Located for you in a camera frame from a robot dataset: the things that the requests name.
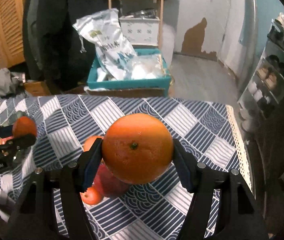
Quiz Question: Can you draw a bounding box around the teal storage box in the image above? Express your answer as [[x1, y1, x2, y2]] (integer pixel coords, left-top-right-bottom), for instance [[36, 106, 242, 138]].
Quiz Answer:
[[87, 48, 171, 92]]

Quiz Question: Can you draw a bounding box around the wooden louvred cabinet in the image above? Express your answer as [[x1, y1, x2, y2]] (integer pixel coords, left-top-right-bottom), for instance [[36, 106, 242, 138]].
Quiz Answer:
[[0, 0, 25, 69]]

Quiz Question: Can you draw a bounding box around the grey crumpled clothing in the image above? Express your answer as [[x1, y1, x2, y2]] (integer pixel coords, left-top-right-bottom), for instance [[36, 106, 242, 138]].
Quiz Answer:
[[0, 68, 30, 98]]

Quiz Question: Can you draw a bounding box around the blue white patterned tablecloth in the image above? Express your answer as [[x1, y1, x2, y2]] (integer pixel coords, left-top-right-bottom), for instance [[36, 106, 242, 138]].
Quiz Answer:
[[0, 95, 250, 239]]

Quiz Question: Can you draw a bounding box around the red apple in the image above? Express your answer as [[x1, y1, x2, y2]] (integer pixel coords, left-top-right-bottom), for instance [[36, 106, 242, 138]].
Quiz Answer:
[[0, 137, 14, 145]]

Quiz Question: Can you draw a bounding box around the shoe rack with shoes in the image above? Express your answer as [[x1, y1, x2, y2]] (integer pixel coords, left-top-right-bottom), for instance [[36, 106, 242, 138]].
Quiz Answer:
[[238, 12, 284, 133]]

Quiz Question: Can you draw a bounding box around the white patterned storage box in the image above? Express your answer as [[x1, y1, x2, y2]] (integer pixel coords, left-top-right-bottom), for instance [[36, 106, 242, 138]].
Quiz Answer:
[[119, 17, 160, 47]]

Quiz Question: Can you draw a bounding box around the orange on table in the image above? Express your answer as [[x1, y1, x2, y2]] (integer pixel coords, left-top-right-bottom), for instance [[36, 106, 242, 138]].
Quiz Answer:
[[83, 135, 103, 152]]

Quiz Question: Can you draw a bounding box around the clear glass bowl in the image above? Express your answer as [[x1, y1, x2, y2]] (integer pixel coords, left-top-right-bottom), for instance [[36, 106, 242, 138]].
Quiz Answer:
[[0, 111, 37, 169]]

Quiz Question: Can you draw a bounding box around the black hanging coat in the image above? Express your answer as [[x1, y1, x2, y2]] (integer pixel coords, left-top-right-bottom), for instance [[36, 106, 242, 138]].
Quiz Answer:
[[22, 0, 108, 95]]

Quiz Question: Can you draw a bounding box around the dark red mango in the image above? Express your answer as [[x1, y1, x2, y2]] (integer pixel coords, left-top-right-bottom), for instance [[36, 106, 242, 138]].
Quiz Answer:
[[93, 163, 131, 198]]

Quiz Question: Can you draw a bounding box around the large orange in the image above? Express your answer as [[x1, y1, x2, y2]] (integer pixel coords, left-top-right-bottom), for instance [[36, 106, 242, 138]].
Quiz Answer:
[[102, 113, 173, 185]]

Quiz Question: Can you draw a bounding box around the white printed plastic sack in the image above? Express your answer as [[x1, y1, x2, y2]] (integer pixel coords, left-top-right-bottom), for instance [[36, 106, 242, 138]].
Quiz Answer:
[[73, 8, 137, 80]]

